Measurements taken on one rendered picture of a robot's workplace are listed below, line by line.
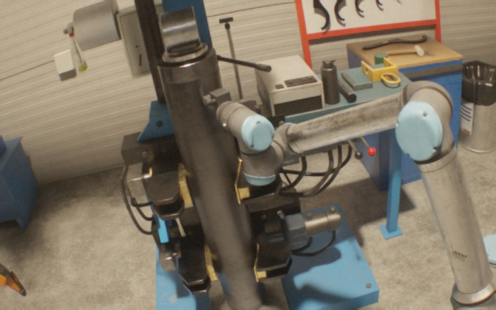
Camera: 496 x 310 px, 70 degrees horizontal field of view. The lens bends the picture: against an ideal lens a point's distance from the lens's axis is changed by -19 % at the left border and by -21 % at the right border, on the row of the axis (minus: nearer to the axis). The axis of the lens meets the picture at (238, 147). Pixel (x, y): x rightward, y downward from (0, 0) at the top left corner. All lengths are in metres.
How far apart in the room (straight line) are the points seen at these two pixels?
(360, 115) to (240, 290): 1.20
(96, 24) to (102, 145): 1.86
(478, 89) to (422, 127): 2.45
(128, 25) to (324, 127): 1.42
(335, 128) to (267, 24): 2.49
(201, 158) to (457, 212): 0.98
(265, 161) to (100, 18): 1.40
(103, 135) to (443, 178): 3.37
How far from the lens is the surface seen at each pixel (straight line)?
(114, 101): 3.80
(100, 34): 2.37
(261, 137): 1.21
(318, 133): 1.25
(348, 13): 3.77
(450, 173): 0.97
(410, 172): 3.17
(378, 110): 1.12
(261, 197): 1.66
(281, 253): 1.97
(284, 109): 1.87
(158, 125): 1.87
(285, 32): 3.67
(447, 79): 2.99
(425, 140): 0.91
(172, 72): 1.48
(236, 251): 1.90
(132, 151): 1.91
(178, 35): 1.46
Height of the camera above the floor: 1.91
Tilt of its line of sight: 30 degrees down
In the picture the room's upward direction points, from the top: 12 degrees counter-clockwise
